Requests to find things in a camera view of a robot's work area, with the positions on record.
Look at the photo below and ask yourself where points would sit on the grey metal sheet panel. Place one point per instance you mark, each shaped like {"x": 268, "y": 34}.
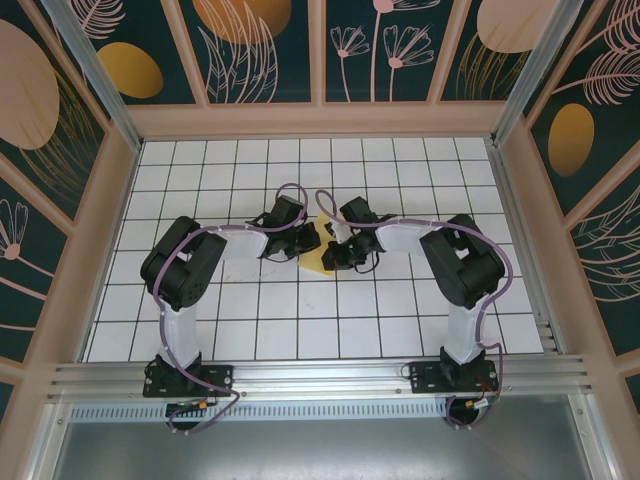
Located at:
{"x": 320, "y": 450}

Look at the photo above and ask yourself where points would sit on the long aluminium mounting rail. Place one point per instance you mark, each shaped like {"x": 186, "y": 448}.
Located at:
{"x": 320, "y": 375}

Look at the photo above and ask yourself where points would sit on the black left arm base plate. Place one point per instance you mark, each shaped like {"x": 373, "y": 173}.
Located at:
{"x": 220, "y": 375}

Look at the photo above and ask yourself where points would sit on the aluminium corner post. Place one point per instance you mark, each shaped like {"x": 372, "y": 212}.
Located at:
{"x": 531, "y": 75}
{"x": 100, "y": 82}

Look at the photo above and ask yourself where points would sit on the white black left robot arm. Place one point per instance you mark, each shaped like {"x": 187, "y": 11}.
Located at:
{"x": 182, "y": 330}

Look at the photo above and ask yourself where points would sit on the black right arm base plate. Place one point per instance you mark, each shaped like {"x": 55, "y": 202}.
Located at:
{"x": 425, "y": 375}

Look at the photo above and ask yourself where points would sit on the aluminium side rail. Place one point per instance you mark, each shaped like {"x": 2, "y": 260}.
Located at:
{"x": 522, "y": 240}

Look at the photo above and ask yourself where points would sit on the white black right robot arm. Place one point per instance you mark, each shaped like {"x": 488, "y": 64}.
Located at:
{"x": 462, "y": 330}

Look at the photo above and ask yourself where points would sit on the yellow cloth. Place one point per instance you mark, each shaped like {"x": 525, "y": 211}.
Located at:
{"x": 312, "y": 262}

